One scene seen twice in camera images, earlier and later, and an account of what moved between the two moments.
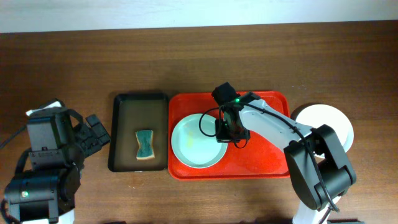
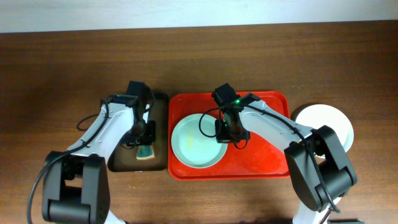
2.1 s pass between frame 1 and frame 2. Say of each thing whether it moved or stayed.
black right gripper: stayed
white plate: stayed
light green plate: stayed
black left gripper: moved
